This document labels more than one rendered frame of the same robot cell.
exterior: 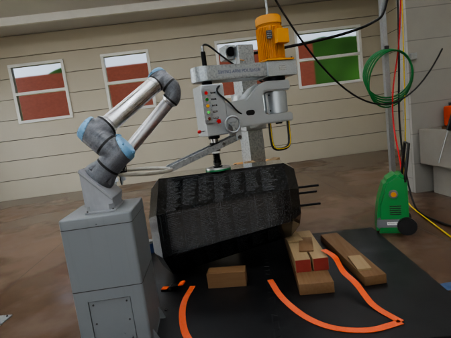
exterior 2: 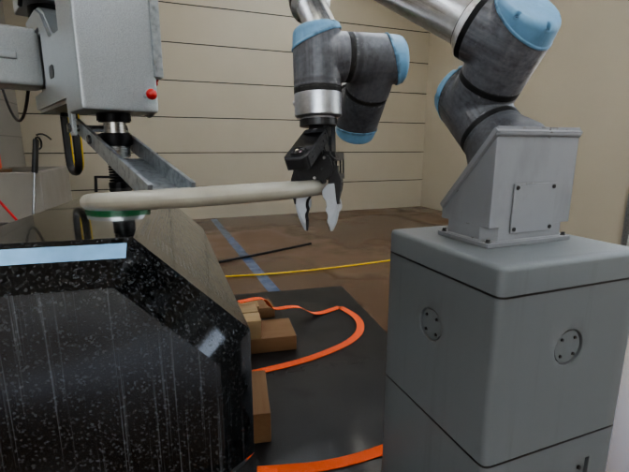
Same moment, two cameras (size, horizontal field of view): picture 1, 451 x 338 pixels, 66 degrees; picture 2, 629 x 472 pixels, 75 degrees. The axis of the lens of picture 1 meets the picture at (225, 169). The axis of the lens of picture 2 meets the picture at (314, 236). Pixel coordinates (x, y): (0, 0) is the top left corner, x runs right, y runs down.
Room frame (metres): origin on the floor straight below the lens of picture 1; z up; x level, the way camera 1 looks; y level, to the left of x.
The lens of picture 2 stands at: (2.82, 1.55, 1.06)
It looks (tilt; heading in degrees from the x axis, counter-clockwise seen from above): 12 degrees down; 252
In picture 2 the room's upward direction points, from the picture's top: straight up
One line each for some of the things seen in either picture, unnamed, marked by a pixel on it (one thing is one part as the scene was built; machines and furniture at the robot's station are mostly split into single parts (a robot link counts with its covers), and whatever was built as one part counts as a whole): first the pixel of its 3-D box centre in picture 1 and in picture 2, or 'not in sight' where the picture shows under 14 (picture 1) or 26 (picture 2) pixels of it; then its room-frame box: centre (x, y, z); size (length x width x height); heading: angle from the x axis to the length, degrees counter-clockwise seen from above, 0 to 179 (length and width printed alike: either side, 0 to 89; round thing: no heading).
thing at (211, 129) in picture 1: (219, 111); (99, 51); (3.04, -0.01, 1.37); 0.36 x 0.22 x 0.45; 113
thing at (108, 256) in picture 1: (115, 273); (488, 395); (2.08, 0.76, 0.43); 0.50 x 0.50 x 0.85; 3
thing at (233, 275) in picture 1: (227, 276); (253, 405); (2.60, 0.09, 0.07); 0.30 x 0.12 x 0.12; 82
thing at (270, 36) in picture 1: (270, 39); not in sight; (3.24, -0.55, 1.95); 0.31 x 0.28 x 0.40; 23
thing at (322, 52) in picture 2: not in sight; (318, 59); (2.56, 0.77, 1.23); 0.10 x 0.09 x 0.12; 176
